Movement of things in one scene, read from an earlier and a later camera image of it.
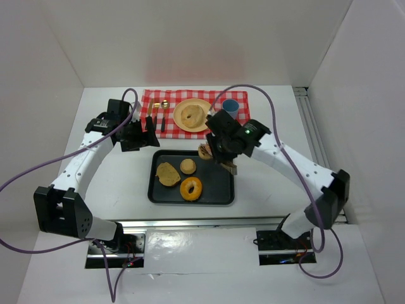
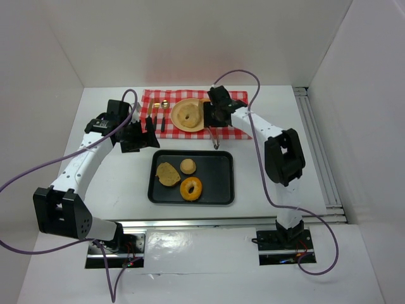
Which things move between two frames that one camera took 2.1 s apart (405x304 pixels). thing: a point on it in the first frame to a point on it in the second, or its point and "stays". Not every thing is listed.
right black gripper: [219, 155] to [216, 116]
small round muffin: [188, 166] stays
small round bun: [205, 152] to [200, 102]
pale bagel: [197, 118] stays
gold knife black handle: [149, 120] stays
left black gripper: [139, 136] stays
